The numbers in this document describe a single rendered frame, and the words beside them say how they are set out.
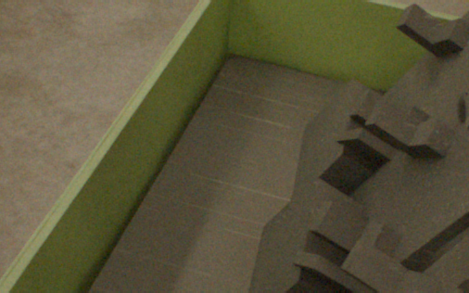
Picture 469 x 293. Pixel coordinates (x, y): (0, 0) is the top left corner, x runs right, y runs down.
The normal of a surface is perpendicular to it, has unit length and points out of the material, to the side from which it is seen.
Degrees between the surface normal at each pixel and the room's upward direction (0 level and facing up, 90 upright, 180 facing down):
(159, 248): 0
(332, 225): 48
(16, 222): 0
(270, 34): 90
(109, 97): 0
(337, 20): 90
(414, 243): 61
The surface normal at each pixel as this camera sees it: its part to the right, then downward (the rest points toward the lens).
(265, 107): 0.11, -0.72
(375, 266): 0.15, -0.01
